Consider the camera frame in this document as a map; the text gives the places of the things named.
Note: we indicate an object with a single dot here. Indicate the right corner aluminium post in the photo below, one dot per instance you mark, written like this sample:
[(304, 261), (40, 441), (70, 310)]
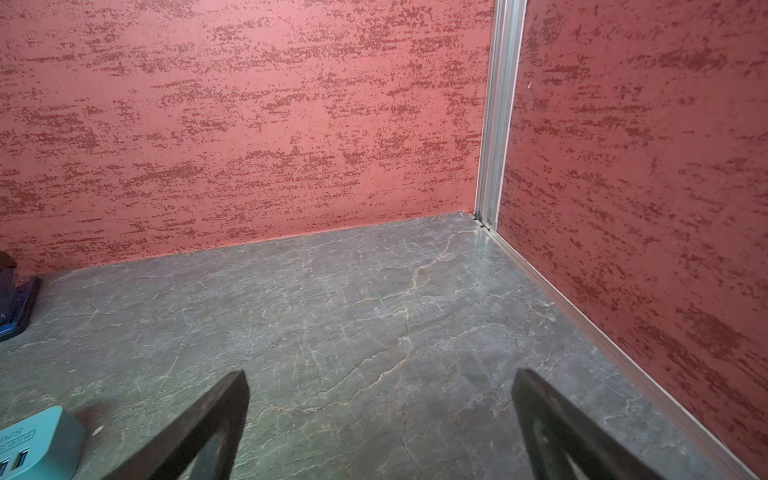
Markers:
[(503, 70)]

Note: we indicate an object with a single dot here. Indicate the blue black stapler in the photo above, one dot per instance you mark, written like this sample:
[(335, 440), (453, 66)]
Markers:
[(17, 302)]

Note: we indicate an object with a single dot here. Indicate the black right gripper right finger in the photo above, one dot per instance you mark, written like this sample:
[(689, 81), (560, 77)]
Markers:
[(564, 443)]

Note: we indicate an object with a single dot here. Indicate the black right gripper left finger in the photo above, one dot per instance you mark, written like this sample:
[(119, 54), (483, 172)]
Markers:
[(202, 441)]

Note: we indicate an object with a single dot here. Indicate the teal power strip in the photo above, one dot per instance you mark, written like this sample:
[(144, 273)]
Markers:
[(47, 445)]

